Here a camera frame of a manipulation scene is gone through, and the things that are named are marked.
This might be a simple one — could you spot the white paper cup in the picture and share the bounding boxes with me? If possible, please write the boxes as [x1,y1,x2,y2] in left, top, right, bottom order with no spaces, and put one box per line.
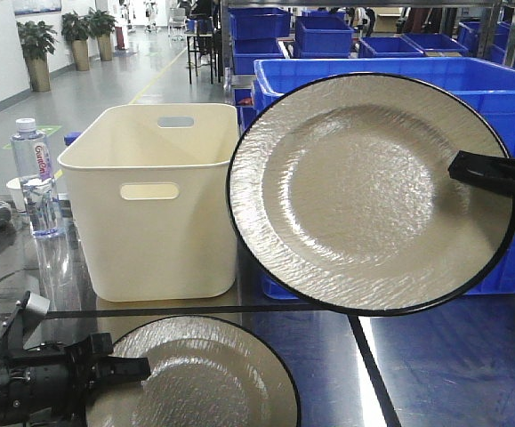
[6,178,26,214]

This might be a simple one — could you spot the large blue crate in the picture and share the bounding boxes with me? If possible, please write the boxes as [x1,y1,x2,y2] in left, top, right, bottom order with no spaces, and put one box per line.
[253,57,515,157]
[253,235,515,301]

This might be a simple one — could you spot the clear water bottle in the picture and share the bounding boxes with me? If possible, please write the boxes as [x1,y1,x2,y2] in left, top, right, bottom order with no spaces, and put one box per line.
[11,117,65,238]

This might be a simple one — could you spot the lower large blue crate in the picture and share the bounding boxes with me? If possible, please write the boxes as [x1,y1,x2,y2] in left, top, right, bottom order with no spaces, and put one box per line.
[253,235,515,301]

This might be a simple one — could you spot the upper large blue crate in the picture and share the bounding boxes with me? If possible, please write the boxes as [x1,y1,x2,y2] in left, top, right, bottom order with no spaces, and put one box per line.
[253,57,515,157]

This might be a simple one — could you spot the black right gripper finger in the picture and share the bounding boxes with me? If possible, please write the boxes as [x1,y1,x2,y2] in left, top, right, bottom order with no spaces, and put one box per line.
[447,150,515,197]

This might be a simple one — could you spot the middle potted plant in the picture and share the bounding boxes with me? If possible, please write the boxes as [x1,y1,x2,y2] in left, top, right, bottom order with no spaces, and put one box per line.
[61,12,90,71]

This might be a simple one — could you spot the near potted plant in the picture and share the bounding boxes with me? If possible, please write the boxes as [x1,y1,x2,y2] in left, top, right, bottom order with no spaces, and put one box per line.
[16,20,57,92]

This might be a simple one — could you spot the cream plastic basket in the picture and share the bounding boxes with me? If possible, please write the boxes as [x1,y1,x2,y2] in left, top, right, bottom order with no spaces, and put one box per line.
[58,103,238,302]

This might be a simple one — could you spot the beige textured plate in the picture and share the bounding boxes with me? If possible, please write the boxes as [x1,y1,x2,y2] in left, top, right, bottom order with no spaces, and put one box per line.
[227,72,515,316]
[85,316,302,426]

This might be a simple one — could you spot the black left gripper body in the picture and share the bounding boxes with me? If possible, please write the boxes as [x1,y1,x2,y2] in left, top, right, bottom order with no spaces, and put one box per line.
[0,290,114,427]

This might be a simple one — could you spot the far potted plant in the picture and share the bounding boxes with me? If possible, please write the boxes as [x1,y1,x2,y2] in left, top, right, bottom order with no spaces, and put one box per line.
[87,8,116,61]

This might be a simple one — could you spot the potted plant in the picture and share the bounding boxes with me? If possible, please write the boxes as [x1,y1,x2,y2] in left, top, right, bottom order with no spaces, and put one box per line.
[16,20,57,92]
[61,12,90,71]
[87,8,116,61]

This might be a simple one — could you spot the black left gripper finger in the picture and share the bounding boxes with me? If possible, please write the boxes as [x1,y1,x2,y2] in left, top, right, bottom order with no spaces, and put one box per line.
[103,356,150,383]

